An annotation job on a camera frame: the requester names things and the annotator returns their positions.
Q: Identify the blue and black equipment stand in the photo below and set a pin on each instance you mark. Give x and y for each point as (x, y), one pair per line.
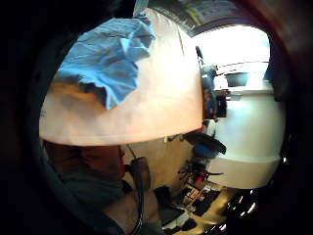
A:
(208, 88)

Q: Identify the blue cloth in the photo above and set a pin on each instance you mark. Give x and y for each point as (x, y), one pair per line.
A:
(101, 58)

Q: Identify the the person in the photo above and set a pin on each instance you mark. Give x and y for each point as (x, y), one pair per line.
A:
(94, 169)

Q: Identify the white counter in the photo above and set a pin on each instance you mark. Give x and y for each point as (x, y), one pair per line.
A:
(251, 137)

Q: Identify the black and red floor clutter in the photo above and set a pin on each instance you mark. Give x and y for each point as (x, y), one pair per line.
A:
(199, 174)

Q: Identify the dark bin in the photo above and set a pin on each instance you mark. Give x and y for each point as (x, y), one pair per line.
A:
(237, 79)

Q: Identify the black box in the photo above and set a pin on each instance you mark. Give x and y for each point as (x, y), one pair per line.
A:
(221, 104)

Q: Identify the black office chair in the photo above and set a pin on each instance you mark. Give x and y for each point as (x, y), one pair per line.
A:
(205, 140)

